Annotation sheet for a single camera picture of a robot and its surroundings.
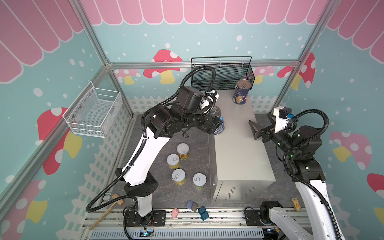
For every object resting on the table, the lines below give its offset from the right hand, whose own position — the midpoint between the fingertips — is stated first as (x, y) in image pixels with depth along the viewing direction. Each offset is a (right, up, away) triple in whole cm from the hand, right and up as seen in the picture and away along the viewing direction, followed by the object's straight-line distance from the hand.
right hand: (259, 118), depth 62 cm
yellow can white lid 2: (-40, -24, +28) cm, 54 cm away
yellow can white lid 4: (-24, -33, +19) cm, 45 cm away
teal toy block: (-22, -47, +14) cm, 54 cm away
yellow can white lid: (-34, -17, +30) cm, 49 cm away
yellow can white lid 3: (-36, -31, +21) cm, 52 cm away
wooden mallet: (-66, -43, +16) cm, 80 cm away
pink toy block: (-37, -48, +14) cm, 62 cm away
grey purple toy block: (-28, -45, +16) cm, 55 cm away
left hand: (-20, -1, -2) cm, 20 cm away
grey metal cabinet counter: (+1, -30, +30) cm, 42 cm away
